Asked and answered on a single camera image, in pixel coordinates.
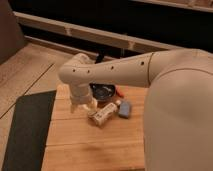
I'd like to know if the black bowl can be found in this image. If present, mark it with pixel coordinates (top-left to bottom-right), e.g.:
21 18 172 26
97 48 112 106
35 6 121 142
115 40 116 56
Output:
90 84 115 101

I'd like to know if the black clamp on rail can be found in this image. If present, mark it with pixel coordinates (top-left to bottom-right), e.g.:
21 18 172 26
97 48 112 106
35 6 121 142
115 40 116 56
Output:
95 50 105 64

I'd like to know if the wooden board table top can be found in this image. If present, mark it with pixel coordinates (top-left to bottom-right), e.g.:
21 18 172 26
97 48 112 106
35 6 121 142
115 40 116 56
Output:
41 84 147 171

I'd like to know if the blue sponge block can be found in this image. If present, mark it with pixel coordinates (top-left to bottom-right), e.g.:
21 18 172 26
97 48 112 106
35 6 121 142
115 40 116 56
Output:
118 101 131 118

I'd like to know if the wooden wall rail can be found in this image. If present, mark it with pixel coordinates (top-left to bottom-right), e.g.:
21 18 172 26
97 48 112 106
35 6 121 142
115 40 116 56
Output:
14 12 180 53

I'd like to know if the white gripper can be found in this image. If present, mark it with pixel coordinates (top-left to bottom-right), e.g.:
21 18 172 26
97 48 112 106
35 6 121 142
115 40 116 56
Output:
69 85 98 113

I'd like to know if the dark floor mat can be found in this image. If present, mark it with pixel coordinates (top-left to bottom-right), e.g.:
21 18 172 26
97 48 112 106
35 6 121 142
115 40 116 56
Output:
1 90 56 171

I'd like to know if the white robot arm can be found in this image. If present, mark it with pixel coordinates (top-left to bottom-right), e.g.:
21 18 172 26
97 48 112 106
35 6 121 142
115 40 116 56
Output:
59 48 213 171

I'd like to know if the orange red marker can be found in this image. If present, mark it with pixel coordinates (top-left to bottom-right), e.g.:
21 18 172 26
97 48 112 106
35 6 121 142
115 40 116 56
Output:
115 86 124 98

